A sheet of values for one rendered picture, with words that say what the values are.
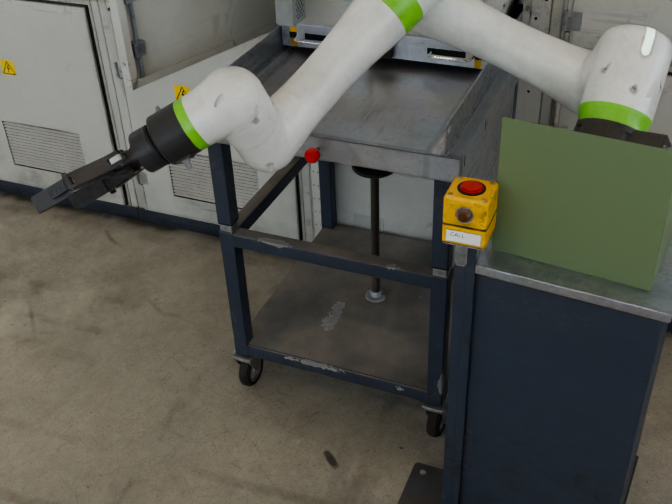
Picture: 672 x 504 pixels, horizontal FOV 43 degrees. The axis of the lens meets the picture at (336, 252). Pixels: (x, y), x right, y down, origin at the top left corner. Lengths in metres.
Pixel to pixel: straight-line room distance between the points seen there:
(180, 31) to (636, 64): 1.14
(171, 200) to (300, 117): 1.61
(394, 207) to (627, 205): 1.28
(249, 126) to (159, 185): 1.66
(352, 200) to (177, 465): 1.00
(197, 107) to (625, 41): 0.75
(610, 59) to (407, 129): 0.46
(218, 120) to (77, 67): 1.66
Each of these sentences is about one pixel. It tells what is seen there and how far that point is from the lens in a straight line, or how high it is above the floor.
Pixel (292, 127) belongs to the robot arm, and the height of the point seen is 1.01.
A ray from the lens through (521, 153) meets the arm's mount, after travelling 1.50.
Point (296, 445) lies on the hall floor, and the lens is 2.26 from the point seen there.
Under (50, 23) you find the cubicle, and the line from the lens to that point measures 3.00.
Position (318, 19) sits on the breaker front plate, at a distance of 2.18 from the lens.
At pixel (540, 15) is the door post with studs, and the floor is 0.91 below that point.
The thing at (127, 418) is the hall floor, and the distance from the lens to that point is 2.41.
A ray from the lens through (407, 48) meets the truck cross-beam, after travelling 2.10.
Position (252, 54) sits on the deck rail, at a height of 0.90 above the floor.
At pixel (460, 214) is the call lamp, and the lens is 1.48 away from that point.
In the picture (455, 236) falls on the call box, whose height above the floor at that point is 0.82.
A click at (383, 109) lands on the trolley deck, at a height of 0.85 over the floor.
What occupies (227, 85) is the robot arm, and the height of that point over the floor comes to 1.12.
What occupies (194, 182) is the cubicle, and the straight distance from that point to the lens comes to 2.95.
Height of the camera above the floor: 1.67
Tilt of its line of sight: 35 degrees down
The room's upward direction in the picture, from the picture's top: 2 degrees counter-clockwise
